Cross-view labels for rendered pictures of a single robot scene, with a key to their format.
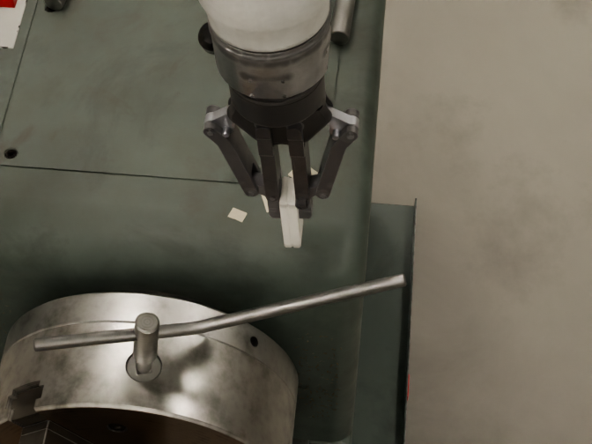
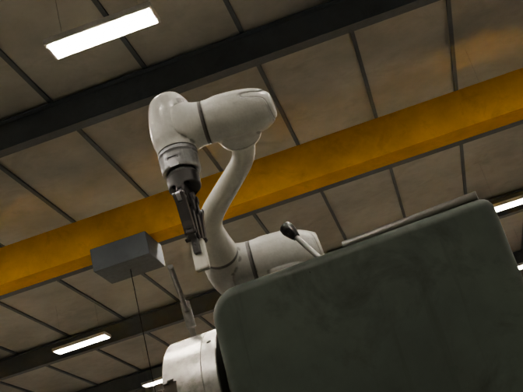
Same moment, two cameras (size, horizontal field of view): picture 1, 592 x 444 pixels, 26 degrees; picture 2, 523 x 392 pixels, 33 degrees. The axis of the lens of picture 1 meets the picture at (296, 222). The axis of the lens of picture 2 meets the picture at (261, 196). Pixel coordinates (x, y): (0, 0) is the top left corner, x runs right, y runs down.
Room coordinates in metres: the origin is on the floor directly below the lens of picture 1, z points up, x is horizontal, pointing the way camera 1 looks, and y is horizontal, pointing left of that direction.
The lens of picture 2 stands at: (1.03, -1.75, 0.67)
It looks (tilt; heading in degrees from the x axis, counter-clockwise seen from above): 24 degrees up; 97
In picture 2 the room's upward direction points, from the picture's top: 16 degrees counter-clockwise
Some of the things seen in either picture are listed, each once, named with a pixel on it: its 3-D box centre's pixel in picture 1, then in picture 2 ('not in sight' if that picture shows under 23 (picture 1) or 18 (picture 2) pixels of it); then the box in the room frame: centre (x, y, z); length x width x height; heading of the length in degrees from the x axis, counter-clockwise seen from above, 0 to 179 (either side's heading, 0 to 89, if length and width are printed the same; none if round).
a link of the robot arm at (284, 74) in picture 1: (271, 36); (180, 165); (0.66, 0.02, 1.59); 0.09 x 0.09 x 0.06
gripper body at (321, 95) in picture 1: (278, 99); (186, 192); (0.66, 0.01, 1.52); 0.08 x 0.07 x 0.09; 85
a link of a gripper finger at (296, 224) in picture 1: (295, 212); (199, 254); (0.66, 0.00, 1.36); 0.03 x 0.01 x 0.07; 175
